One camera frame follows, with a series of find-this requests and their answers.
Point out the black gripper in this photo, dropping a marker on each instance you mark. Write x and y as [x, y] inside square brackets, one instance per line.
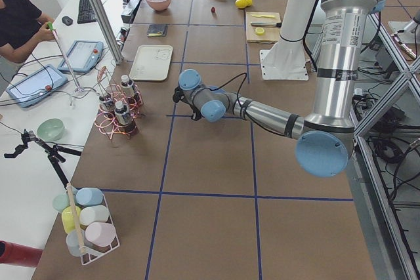
[196, 115]

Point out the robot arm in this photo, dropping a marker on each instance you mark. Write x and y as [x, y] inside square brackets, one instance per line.
[325, 136]

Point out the cream bear tray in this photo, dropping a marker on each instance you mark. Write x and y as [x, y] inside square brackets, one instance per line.
[151, 63]

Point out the dark drink bottle right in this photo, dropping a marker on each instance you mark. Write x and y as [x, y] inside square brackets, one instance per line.
[127, 87]

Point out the dark drink bottle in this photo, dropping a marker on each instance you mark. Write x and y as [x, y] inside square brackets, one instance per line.
[123, 115]
[107, 105]
[127, 87]

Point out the dark drink bottle front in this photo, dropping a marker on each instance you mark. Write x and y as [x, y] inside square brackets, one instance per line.
[123, 115]

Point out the grey yellow folded cloth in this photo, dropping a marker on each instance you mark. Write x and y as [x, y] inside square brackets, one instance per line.
[157, 30]

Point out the dark drink bottle left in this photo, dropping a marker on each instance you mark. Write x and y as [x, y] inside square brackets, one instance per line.
[107, 105]

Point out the teach pendant far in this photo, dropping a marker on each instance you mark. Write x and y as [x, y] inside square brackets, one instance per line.
[84, 55]

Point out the teach pendant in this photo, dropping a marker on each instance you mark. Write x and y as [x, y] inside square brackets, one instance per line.
[84, 55]
[36, 86]

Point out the steel rod black cap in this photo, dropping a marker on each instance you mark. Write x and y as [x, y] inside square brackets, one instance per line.
[266, 24]

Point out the yellow lemon front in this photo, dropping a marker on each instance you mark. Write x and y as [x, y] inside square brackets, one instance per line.
[241, 4]

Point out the wooden cutting board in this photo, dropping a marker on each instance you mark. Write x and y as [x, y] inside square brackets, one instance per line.
[271, 34]

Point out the yellow plastic knife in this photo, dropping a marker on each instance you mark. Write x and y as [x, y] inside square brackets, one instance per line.
[263, 15]

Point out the black keyboard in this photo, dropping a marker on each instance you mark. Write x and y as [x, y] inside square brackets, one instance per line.
[86, 13]

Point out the green bowl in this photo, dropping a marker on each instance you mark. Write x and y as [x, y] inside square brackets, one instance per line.
[51, 130]

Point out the computer mouse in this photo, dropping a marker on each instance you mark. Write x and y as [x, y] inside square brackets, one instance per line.
[67, 20]

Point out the blue cup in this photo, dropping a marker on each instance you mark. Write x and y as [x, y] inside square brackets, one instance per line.
[87, 197]

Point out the teach pendant near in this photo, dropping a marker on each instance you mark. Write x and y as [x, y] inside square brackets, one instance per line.
[36, 86]

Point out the white cup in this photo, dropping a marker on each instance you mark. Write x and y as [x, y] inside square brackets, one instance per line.
[97, 213]

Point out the pink cup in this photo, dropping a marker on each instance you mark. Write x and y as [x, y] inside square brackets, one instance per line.
[100, 233]

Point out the yellow cup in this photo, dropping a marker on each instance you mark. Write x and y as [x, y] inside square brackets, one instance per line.
[68, 220]

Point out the seated person black shirt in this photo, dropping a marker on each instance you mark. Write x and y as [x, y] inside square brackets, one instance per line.
[23, 27]

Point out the red cylinder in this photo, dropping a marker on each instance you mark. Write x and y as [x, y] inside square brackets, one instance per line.
[19, 255]

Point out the copper wire bottle rack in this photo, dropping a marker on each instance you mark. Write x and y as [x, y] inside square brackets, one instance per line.
[110, 127]

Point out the aluminium frame post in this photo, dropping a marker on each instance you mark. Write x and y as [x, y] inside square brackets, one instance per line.
[107, 30]

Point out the white wire cup rack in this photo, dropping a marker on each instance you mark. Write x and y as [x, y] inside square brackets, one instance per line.
[76, 241]

